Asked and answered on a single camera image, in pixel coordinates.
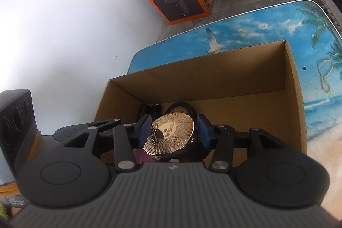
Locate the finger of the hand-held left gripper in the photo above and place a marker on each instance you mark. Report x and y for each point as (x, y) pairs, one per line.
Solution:
(109, 122)

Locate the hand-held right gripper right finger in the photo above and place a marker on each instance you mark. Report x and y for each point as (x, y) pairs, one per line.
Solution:
(204, 130)

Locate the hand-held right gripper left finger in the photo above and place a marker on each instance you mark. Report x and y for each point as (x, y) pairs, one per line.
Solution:
(143, 129)

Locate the gold lid black jar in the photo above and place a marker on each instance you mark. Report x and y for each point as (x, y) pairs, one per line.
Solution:
(168, 134)

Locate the brown cardboard box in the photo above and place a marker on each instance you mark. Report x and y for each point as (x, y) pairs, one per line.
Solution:
(213, 78)

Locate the small black tube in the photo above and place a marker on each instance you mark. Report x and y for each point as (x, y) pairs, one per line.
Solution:
(156, 110)

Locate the black tape roll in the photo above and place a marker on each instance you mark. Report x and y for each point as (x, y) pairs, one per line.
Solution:
(188, 107)

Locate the pink plastic lid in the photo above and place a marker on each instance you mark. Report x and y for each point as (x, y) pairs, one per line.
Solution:
(144, 157)

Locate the beach print table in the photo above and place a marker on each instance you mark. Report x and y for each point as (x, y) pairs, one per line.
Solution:
(253, 27)

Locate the tan rubber band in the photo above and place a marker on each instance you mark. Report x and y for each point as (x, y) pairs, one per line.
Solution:
(320, 67)

